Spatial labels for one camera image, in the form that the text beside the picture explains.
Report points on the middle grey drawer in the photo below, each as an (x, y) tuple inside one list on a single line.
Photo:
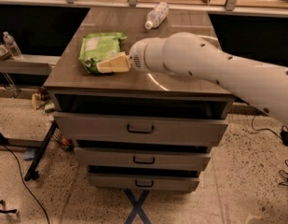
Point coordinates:
[(142, 159)]

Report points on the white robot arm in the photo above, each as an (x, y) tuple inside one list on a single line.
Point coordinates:
[(262, 85)]

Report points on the black table leg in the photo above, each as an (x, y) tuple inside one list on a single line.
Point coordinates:
[(32, 173)]

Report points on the black power adapter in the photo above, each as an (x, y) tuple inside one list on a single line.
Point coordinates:
[(284, 135)]

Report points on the grey drawer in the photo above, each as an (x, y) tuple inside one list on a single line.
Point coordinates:
[(142, 159), (144, 130), (143, 182)]

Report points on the small water bottle on shelf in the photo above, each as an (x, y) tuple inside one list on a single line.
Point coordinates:
[(12, 46)]

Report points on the blue tape cross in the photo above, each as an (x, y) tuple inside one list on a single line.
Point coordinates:
[(137, 207)]

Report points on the green rice chip bag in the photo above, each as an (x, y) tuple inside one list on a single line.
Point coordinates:
[(98, 47)]

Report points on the small container on shelf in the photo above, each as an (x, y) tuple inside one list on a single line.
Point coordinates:
[(4, 53)]

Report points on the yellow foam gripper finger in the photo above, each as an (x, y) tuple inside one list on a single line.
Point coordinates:
[(116, 64)]

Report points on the top grey drawer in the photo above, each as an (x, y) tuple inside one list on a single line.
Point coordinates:
[(144, 130)]

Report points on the grey drawer cabinet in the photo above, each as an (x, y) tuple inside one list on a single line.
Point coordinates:
[(136, 94)]

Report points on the clear plastic bottle on cabinet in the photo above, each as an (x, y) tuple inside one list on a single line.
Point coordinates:
[(157, 15)]

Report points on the bottom grey drawer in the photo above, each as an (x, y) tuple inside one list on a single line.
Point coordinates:
[(143, 182)]

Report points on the grey side shelf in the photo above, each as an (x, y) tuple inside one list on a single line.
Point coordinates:
[(29, 65)]

